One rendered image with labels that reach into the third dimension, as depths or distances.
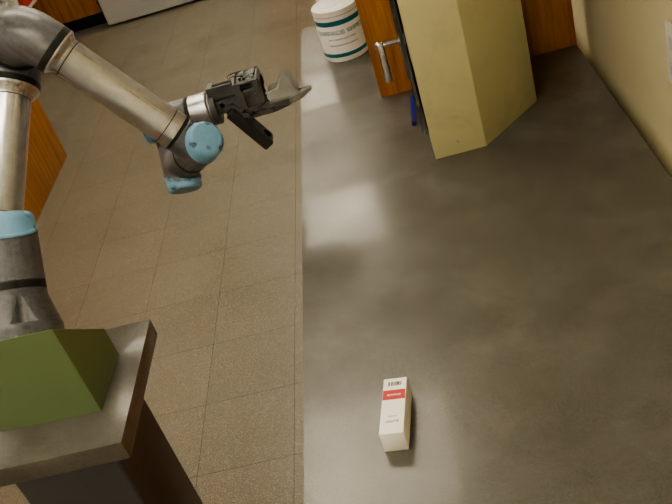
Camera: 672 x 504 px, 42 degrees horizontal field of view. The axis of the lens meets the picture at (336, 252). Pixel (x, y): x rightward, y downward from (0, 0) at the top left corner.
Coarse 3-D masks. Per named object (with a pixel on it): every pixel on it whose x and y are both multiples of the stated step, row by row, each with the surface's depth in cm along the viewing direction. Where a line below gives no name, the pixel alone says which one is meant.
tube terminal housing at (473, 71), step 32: (416, 0) 168; (448, 0) 168; (480, 0) 173; (512, 0) 181; (416, 32) 171; (448, 32) 171; (480, 32) 175; (512, 32) 183; (416, 64) 175; (448, 64) 175; (480, 64) 178; (512, 64) 186; (448, 96) 179; (480, 96) 180; (512, 96) 188; (448, 128) 183; (480, 128) 183
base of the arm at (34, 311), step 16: (0, 288) 146; (16, 288) 146; (32, 288) 148; (0, 304) 145; (16, 304) 146; (32, 304) 147; (48, 304) 150; (0, 320) 144; (16, 320) 145; (32, 320) 146; (48, 320) 147; (0, 336) 143; (16, 336) 143
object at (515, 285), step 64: (320, 64) 247; (576, 64) 204; (320, 128) 215; (384, 128) 205; (512, 128) 189; (576, 128) 182; (320, 192) 190; (384, 192) 182; (448, 192) 175; (512, 192) 169; (576, 192) 163; (640, 192) 158; (320, 256) 170; (384, 256) 164; (448, 256) 158; (512, 256) 153; (576, 256) 148; (640, 256) 144; (320, 320) 154; (384, 320) 149; (448, 320) 144; (512, 320) 140; (576, 320) 136; (640, 320) 132; (320, 384) 140; (448, 384) 132; (512, 384) 129; (576, 384) 125; (640, 384) 122; (320, 448) 129; (448, 448) 122; (512, 448) 119; (576, 448) 116; (640, 448) 114
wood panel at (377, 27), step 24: (360, 0) 205; (384, 0) 205; (528, 0) 206; (552, 0) 206; (384, 24) 208; (528, 24) 209; (552, 24) 210; (528, 48) 213; (552, 48) 213; (384, 96) 219
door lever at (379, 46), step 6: (378, 42) 177; (384, 42) 177; (390, 42) 177; (396, 42) 177; (378, 48) 177; (384, 48) 178; (378, 54) 178; (384, 54) 178; (384, 60) 179; (384, 66) 180; (384, 72) 180; (390, 72) 181; (384, 78) 182; (390, 78) 181
